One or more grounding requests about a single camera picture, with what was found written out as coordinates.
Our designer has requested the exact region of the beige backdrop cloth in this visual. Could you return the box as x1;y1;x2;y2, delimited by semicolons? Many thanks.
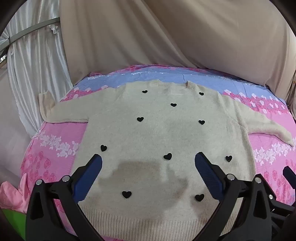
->
59;0;296;107

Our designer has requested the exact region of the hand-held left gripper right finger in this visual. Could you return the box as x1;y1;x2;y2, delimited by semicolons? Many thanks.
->
194;152;278;241

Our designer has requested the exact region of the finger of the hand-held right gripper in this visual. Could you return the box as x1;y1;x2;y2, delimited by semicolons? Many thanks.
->
282;165;296;186

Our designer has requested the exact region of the pink cloth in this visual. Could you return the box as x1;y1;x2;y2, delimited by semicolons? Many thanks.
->
0;173;31;214

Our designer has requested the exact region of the white satin curtain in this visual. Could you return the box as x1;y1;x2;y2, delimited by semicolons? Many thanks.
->
0;19;75;131

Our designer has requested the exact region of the pink and blue floral bedsheet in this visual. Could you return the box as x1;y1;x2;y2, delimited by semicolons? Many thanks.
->
20;64;296;241

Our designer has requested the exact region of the cream sweater with black hearts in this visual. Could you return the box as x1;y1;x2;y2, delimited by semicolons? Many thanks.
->
38;79;295;240

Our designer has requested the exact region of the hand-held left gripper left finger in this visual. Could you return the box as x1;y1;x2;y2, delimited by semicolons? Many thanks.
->
25;153;103;241

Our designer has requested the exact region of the green object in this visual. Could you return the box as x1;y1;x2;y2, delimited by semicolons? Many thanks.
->
3;208;27;241

